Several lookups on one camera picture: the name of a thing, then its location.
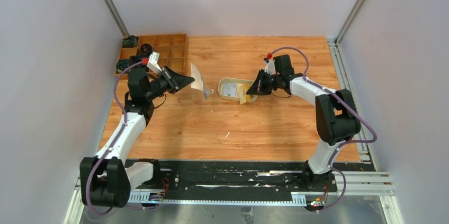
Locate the wooden compartment tray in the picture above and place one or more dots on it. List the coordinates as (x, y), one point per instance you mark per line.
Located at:
(172, 49)

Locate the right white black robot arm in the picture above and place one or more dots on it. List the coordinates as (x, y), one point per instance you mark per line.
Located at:
(336, 122)

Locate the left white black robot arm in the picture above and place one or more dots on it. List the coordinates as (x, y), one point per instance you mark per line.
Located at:
(105, 180)

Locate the aluminium rail frame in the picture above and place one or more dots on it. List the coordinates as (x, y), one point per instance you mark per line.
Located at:
(349, 183)

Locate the white card in tray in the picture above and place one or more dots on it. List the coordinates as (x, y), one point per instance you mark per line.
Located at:
(229, 89)

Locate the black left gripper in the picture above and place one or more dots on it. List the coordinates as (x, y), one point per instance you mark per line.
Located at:
(175, 81)

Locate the beige plastic tray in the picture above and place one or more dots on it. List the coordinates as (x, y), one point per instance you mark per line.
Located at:
(233, 80)

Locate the black coiled cable large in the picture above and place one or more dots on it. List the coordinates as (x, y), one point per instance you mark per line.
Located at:
(136, 59)

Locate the black coiled cable small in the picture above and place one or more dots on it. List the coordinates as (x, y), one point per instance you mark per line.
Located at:
(146, 50)

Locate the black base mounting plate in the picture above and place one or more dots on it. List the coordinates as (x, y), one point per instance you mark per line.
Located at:
(230, 181)

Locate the yellow card from holder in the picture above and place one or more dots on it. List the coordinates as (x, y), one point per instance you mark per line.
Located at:
(242, 94)

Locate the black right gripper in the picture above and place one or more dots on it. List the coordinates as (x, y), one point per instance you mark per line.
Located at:
(259, 87)

